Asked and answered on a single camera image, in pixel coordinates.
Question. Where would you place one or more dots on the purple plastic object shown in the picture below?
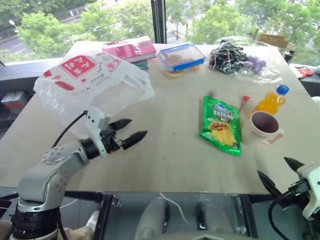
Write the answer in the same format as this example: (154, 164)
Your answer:
(256, 63)

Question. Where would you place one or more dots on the red packet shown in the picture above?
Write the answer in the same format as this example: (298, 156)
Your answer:
(305, 72)

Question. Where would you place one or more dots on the grey box with red label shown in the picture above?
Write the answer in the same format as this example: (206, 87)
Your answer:
(13, 101)

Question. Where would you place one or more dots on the orange juice bottle blue cap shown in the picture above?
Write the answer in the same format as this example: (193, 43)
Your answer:
(271, 101)

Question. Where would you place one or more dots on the brown cardboard box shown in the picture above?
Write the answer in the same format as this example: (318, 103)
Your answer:
(272, 40)

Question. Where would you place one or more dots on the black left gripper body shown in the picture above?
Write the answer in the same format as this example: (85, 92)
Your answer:
(110, 141)

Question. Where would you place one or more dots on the clear blue-lidded food container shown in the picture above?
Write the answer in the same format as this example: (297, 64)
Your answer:
(180, 56)

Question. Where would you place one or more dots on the metal table bracket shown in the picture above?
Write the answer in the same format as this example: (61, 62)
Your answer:
(117, 202)

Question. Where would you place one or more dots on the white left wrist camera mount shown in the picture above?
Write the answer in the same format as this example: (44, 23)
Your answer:
(93, 120)

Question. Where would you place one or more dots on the white red-printed plastic bag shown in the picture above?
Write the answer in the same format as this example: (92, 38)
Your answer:
(82, 82)

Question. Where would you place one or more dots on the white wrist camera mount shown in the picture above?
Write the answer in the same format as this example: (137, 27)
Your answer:
(93, 120)
(312, 180)

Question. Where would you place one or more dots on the white mug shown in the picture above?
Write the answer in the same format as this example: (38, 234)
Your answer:
(252, 135)

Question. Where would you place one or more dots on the clear plastic bag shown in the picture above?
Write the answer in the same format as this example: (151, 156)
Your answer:
(266, 75)

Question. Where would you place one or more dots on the black table leg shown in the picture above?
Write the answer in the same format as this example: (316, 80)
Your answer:
(102, 217)

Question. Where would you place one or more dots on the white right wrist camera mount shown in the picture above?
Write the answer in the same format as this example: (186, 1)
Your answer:
(312, 180)

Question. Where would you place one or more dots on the red lollipop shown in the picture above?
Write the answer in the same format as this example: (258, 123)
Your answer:
(245, 98)

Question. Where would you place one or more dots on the black window mullion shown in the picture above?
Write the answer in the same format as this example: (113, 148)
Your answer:
(158, 20)

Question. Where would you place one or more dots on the grey rounded object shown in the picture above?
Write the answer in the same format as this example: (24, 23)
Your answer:
(317, 70)

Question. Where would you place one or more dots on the small black device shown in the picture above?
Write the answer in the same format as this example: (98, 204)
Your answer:
(289, 56)

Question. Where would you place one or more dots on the yellow flat item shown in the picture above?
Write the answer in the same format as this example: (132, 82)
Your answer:
(172, 74)

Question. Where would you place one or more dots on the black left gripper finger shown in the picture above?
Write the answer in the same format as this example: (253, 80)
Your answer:
(135, 139)
(122, 123)

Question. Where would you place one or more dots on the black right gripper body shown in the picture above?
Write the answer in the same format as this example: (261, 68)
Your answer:
(298, 191)

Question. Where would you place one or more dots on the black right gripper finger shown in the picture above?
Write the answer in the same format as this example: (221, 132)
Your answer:
(295, 163)
(270, 186)

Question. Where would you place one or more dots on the green chip bag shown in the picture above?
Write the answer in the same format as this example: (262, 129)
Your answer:
(220, 125)

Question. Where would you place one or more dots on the red pink box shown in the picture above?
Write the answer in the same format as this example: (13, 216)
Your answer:
(130, 50)

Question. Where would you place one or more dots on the teal flat item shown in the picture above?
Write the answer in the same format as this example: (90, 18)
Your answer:
(142, 64)

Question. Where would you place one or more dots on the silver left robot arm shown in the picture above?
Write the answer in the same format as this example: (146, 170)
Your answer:
(50, 180)

